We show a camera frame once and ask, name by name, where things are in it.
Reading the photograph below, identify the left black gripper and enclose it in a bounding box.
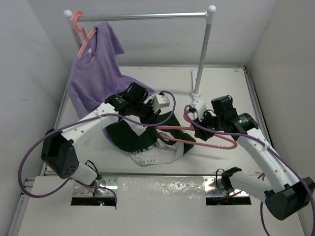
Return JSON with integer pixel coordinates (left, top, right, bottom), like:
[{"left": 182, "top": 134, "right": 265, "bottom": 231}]
[{"left": 131, "top": 98, "right": 160, "bottom": 127}]

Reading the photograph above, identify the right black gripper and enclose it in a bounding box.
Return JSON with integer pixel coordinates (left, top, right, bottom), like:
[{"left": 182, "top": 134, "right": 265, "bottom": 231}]
[{"left": 191, "top": 109, "right": 223, "bottom": 140}]

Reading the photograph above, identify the pink plastic hanger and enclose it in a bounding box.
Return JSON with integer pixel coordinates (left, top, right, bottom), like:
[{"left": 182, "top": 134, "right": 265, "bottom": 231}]
[{"left": 155, "top": 115, "right": 238, "bottom": 150}]

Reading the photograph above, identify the green and white t-shirt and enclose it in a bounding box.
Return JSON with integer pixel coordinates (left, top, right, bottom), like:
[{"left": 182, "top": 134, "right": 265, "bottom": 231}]
[{"left": 104, "top": 119, "right": 195, "bottom": 167}]

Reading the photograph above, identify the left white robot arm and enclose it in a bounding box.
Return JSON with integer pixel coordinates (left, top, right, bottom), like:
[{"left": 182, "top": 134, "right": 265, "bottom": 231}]
[{"left": 41, "top": 83, "right": 167, "bottom": 185}]

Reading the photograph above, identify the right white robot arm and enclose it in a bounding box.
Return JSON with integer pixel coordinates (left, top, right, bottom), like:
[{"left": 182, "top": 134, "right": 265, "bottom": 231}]
[{"left": 189, "top": 95, "right": 315, "bottom": 220}]

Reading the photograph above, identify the purple t-shirt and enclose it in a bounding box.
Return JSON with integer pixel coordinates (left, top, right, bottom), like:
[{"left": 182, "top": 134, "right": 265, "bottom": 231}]
[{"left": 67, "top": 21, "right": 156, "bottom": 146}]

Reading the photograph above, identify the pink hanger with purple shirt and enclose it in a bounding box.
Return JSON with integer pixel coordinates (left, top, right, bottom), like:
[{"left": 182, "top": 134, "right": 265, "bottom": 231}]
[{"left": 72, "top": 11, "right": 97, "bottom": 58}]

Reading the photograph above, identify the white and silver clothes rack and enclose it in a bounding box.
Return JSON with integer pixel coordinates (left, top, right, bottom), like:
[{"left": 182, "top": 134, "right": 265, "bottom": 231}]
[{"left": 63, "top": 5, "right": 217, "bottom": 99}]

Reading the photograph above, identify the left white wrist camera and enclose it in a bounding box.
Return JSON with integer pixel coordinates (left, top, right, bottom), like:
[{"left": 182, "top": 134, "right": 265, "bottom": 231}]
[{"left": 153, "top": 94, "right": 170, "bottom": 112}]

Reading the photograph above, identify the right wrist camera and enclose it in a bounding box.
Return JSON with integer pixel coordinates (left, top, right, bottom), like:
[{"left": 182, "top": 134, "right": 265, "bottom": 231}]
[{"left": 190, "top": 99, "right": 207, "bottom": 121}]

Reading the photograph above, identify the silver front mounting rail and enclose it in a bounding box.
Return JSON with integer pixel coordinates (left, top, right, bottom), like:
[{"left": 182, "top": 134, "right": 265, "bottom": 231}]
[{"left": 21, "top": 177, "right": 249, "bottom": 201}]

